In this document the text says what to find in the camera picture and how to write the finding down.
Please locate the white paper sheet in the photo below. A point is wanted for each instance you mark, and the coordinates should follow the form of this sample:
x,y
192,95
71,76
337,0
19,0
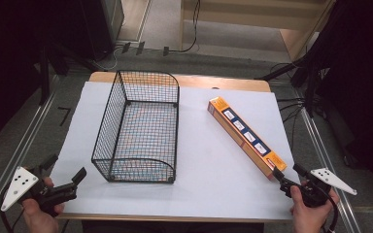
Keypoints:
x,y
207,181

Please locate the long orange box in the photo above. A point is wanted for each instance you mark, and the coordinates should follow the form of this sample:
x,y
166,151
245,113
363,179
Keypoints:
x,y
246,134

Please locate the aluminium floor rail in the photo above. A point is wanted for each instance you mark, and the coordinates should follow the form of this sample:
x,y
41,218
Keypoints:
x,y
22,149
323,155

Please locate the light wooden bench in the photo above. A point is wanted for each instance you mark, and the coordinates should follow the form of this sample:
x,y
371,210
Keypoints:
x,y
255,14

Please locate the black metal stand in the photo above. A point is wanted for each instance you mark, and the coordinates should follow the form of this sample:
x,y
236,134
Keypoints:
x,y
309,84

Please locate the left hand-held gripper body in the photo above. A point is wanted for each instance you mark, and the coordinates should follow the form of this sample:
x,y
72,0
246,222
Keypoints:
x,y
21,186

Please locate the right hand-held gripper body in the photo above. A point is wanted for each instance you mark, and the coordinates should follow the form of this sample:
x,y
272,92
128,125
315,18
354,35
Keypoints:
x,y
315,191

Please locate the dark cabinet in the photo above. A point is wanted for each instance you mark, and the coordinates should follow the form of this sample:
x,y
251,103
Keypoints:
x,y
102,26

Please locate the person's left hand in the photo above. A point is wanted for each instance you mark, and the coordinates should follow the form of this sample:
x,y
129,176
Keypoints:
x,y
39,220

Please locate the person's right hand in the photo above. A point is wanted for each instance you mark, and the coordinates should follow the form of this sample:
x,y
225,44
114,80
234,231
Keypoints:
x,y
312,218

